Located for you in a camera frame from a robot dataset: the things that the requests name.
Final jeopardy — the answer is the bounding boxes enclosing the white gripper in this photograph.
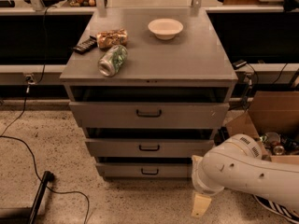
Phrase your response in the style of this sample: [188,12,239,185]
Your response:
[192,155,224,217]

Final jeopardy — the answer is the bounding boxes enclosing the grey drawer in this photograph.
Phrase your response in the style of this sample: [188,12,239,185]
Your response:
[95,163,192,178]
[70,102,228,129]
[86,138,214,158]

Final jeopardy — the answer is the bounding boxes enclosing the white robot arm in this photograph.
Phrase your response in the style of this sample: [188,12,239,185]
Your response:
[192,134,299,224]

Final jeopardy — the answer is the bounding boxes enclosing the grey drawer cabinet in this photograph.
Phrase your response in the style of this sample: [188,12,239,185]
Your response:
[60,7,237,165]

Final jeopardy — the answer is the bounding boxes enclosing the grey bottom drawer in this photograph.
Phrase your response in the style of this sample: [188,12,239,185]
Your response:
[95,163,192,178]

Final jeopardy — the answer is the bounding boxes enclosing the grey top drawer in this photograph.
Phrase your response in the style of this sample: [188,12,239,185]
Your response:
[70,102,228,129]

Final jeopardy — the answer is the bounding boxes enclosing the cans in box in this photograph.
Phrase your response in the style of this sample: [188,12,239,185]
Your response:
[260,132,299,156]

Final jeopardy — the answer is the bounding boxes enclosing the black striped sneaker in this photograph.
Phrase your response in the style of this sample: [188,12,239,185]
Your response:
[253,196,299,224]

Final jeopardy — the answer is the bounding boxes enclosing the cardboard box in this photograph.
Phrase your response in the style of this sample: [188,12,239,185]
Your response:
[226,91,299,165]

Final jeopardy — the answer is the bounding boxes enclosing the black power adapter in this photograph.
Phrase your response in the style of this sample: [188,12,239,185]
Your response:
[232,60,247,70]

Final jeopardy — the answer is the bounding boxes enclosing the green soda can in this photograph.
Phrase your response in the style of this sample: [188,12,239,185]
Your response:
[98,45,128,77]

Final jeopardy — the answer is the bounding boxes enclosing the black metal leg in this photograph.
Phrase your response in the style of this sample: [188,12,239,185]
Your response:
[27,171,54,224]

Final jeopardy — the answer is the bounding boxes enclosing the white bowl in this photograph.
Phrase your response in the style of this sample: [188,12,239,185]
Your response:
[148,19,183,40]

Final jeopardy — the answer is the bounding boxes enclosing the brown snack bag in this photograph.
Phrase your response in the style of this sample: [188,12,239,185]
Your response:
[96,29,128,49]

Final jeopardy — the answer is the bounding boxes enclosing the black remote control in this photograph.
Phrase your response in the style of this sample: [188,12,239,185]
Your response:
[73,36,97,54]

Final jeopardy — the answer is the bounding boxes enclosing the black floor cable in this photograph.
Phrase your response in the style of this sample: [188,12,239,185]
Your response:
[0,3,91,224]

